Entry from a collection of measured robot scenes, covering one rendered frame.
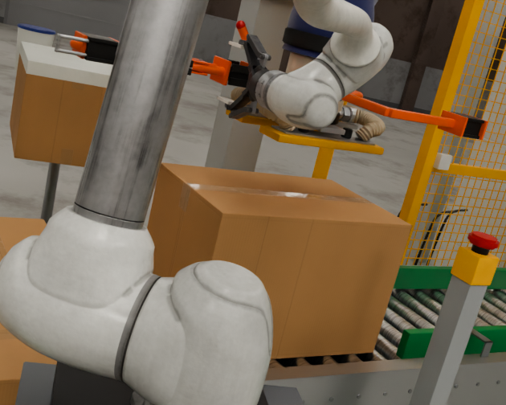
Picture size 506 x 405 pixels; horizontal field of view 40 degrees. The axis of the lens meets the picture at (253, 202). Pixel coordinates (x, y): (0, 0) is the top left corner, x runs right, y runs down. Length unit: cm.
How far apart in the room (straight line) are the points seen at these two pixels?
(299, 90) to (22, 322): 72
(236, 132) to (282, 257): 122
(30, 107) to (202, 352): 213
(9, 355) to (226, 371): 87
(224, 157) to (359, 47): 154
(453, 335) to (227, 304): 90
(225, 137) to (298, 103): 152
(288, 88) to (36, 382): 72
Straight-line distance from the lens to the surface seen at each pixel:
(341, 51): 143
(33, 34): 919
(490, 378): 223
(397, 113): 170
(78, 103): 293
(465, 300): 167
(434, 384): 175
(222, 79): 170
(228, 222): 161
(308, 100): 137
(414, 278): 267
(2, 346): 172
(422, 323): 243
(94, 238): 92
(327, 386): 180
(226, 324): 88
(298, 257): 175
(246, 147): 291
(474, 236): 165
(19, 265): 98
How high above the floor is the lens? 140
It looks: 15 degrees down
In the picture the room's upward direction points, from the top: 14 degrees clockwise
